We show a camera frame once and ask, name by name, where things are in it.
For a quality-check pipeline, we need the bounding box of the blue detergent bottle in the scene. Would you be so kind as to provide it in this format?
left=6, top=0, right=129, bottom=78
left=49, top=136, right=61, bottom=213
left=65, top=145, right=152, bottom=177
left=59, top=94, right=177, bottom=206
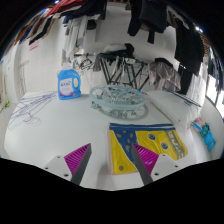
left=57, top=62, right=82, bottom=101

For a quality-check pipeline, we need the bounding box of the grey garment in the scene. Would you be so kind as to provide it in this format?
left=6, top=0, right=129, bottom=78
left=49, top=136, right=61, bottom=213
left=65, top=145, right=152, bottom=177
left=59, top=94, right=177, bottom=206
left=148, top=58, right=183, bottom=93

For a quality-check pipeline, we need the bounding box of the row of hanging clothes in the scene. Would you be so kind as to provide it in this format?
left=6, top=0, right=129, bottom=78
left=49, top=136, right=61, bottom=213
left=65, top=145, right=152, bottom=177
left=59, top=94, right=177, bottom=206
left=13, top=0, right=221, bottom=96

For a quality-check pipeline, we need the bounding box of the black folding drying rack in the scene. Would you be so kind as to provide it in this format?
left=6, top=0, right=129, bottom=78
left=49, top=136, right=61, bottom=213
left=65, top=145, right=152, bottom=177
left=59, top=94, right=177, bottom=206
left=94, top=51, right=151, bottom=91

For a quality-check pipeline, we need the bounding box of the yellow and blue patterned towel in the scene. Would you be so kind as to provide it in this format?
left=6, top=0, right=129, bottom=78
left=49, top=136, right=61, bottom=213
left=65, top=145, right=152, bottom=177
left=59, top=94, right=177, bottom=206
left=107, top=122, right=189, bottom=175

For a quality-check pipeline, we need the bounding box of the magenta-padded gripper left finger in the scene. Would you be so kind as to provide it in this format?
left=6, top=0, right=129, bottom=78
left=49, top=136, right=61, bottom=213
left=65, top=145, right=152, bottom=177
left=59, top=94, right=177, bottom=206
left=42, top=143, right=93, bottom=186

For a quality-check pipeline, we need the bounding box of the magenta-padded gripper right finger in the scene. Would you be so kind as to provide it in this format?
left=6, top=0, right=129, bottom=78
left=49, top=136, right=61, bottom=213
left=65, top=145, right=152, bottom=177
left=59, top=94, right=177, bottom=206
left=130, top=142, right=183, bottom=186

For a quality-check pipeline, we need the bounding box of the bundle of black clothes hangers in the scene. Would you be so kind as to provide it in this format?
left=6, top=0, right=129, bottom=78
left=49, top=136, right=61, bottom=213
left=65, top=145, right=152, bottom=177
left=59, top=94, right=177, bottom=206
left=73, top=53, right=96, bottom=72

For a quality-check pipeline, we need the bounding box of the teal clothes hanger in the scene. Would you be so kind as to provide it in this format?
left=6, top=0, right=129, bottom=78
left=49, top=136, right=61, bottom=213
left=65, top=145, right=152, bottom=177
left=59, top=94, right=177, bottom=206
left=162, top=87, right=203, bottom=108

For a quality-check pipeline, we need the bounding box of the bundle of thin wire hangers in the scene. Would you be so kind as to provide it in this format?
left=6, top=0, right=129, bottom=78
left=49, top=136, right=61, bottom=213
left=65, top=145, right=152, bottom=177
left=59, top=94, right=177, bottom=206
left=7, top=91, right=58, bottom=132

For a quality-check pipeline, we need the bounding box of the blue plastic stick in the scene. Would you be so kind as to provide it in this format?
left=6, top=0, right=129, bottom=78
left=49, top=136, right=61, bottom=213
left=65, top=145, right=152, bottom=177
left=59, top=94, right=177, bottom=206
left=192, top=121, right=203, bottom=133

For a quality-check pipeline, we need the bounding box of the teal plastic cup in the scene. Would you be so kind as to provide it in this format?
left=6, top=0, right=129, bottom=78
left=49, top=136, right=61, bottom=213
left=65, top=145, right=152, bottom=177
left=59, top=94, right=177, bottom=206
left=199, top=123, right=211, bottom=138

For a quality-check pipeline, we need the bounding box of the white pillow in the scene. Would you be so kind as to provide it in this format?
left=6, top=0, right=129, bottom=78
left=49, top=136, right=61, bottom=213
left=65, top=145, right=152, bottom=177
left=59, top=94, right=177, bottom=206
left=146, top=89, right=201, bottom=131

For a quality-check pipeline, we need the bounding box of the pale green round clip hanger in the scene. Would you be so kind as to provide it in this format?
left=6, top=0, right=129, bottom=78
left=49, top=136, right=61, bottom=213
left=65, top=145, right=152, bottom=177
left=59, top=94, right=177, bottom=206
left=88, top=84, right=149, bottom=120

